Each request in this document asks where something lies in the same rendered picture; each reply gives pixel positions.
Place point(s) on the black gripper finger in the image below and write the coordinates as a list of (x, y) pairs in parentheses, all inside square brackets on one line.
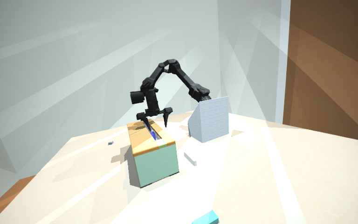
[(165, 116), (146, 122)]

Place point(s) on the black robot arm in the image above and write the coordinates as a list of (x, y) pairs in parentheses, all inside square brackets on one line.
[(148, 91)]

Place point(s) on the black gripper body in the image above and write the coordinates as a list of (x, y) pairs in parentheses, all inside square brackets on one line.
[(153, 109)]

